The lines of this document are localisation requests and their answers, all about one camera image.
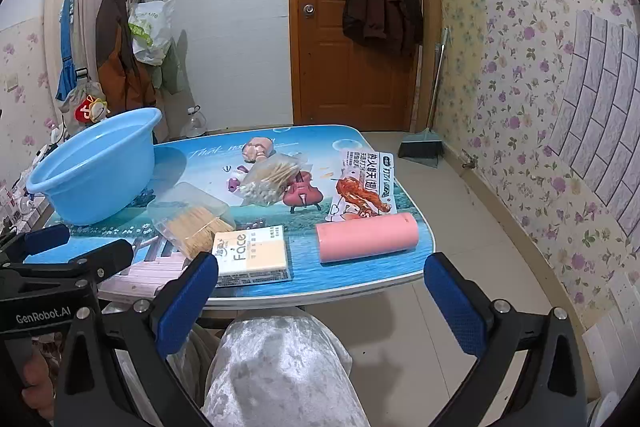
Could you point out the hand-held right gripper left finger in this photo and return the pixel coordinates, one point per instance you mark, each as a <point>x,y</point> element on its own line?
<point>185,302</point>

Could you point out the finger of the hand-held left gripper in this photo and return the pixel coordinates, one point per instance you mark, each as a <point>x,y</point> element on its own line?
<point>45,239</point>
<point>107,259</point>

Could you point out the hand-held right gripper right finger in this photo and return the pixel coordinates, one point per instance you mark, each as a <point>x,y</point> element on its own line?
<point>455,302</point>

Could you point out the clear toothpick box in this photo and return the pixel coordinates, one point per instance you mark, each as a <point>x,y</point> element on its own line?
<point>195,227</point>

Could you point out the white and orange tissue pack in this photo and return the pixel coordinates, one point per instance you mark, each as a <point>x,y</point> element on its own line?
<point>255,257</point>

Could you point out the light blue plastic basin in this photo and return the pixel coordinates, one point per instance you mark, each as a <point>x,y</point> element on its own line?
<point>95,167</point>

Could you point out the pink roll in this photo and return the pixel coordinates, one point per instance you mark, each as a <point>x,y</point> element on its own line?
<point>367,238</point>

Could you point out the red and white snack packet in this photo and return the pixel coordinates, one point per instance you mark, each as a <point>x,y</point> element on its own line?
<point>362,192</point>

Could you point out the bag of cotton swabs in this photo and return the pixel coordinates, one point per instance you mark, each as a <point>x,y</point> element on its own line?
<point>270,182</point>

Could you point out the person's left hand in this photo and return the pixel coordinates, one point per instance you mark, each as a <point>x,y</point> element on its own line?
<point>37,382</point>

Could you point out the cluttered white shelf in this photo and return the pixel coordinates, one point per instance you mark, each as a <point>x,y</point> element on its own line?
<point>20,202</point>

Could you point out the person's left leg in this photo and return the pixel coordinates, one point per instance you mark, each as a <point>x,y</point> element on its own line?
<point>197,362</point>

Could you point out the person's leg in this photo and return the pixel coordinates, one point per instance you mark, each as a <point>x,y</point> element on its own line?
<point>197,362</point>
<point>280,372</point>

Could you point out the person's right leg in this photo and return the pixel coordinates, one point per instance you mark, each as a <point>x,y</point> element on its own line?
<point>280,372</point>

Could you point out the red and yellow plush toy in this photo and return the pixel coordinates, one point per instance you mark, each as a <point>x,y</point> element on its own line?
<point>92,109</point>

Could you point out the grey cloth bag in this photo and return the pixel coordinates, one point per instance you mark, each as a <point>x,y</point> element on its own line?
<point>75,94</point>

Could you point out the dustpan and broom set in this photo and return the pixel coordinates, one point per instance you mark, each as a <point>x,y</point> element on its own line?
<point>420,149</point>

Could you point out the clear water bottle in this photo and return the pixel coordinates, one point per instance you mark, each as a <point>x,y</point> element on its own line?
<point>192,124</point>

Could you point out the blue garment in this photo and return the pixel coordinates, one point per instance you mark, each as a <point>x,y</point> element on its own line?
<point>66,42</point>

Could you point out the brown and orange jacket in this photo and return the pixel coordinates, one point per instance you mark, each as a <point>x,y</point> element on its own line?
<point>117,52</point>

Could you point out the white and green plastic bag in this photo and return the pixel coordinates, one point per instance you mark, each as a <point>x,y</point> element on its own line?
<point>150,32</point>

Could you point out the brown wooden door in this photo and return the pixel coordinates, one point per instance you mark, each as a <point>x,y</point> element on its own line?
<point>325,72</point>

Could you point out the metal door knob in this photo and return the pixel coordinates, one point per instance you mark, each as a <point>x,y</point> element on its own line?
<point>309,9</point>

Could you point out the wall pipe valve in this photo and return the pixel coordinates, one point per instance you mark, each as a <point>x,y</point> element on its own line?
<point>468,161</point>

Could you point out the white wall socket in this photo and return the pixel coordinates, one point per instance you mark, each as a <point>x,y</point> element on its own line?
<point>11,83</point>

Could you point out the white foam wall panels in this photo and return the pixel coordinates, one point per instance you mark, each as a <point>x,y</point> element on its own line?
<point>612,342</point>

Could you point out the grey brick pattern wall panel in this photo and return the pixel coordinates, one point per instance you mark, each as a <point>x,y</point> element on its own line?
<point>600,117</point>

